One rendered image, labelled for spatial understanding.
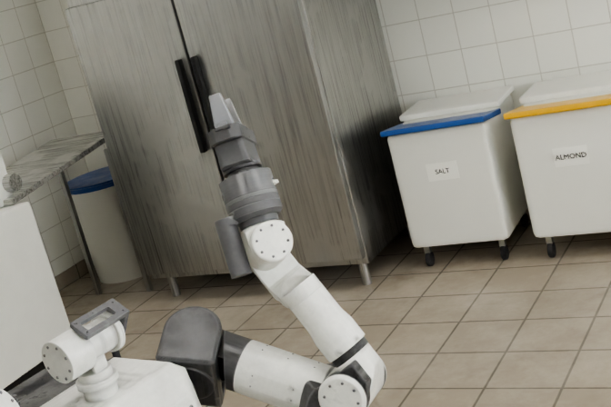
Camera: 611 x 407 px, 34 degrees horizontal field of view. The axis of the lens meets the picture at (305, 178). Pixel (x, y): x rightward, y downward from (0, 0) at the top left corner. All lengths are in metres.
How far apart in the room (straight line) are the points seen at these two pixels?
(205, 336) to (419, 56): 4.13
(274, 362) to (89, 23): 4.06
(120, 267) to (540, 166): 2.84
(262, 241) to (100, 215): 4.86
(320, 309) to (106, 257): 4.96
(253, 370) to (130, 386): 0.21
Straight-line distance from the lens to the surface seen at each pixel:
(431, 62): 5.65
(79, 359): 1.50
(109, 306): 1.55
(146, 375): 1.58
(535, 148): 4.89
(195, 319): 1.69
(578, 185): 4.90
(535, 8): 5.42
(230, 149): 1.61
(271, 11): 4.93
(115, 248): 6.46
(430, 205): 5.15
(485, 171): 5.01
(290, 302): 1.61
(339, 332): 1.59
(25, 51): 6.84
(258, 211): 1.59
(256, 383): 1.66
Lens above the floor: 1.81
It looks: 13 degrees down
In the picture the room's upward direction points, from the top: 15 degrees counter-clockwise
